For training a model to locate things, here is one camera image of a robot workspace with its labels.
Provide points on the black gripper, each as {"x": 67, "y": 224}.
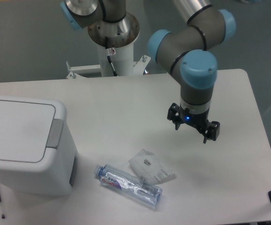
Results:
{"x": 210, "y": 130}

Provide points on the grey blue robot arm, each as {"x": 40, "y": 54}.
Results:
{"x": 185, "y": 55}

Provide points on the white trash can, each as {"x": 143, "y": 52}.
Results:
{"x": 37, "y": 151}

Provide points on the clear plastic bag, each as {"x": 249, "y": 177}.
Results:
{"x": 148, "y": 167}

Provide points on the crushed clear plastic bottle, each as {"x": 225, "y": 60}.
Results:
{"x": 133, "y": 186}

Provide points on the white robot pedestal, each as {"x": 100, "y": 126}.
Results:
{"x": 112, "y": 61}

